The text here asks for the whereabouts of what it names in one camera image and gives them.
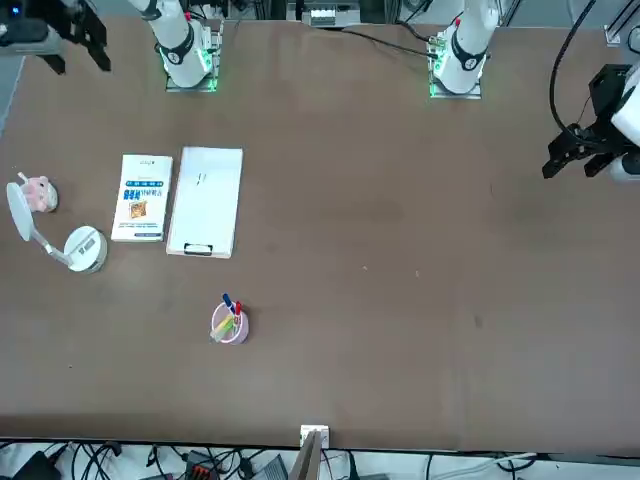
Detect pink plush toy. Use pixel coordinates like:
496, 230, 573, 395
17, 171, 59, 214

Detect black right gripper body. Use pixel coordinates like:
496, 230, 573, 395
0, 0, 95, 49

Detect yellow green highlighter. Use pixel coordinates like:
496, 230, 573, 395
210, 314, 239, 339

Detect clear pink pen cup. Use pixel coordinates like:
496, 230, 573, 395
210, 301, 250, 346

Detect black cable on table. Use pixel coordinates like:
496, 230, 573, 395
309, 23, 442, 57

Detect white clipboard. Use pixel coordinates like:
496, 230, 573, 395
165, 146, 245, 261

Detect white table edge bracket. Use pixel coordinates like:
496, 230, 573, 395
299, 424, 332, 448

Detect white foldable desk lamp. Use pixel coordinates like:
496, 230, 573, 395
5, 181, 108, 274

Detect brown wooden board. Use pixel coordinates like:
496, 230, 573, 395
291, 429, 324, 480

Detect black box under table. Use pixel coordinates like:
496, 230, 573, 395
8, 449, 62, 480

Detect red and black power strip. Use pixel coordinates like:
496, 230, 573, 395
185, 449, 217, 480

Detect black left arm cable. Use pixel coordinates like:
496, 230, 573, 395
548, 0, 599, 133

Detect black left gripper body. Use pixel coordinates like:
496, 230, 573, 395
588, 63, 632, 133

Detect white and blue book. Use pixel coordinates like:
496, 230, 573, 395
110, 153, 175, 244

